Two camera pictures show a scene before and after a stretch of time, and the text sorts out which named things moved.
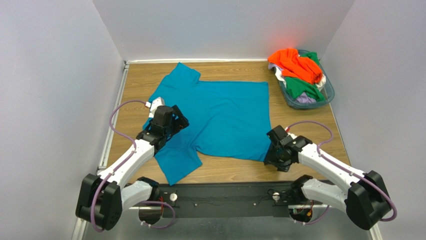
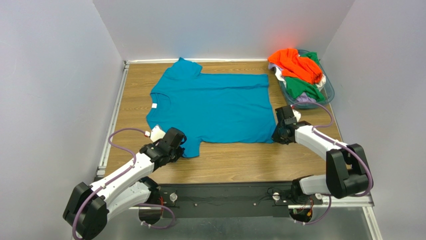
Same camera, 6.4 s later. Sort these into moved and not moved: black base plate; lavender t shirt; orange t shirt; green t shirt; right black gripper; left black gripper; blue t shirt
Moved: blue t shirt; left black gripper; right black gripper
Not moved: green t shirt; lavender t shirt; orange t shirt; black base plate
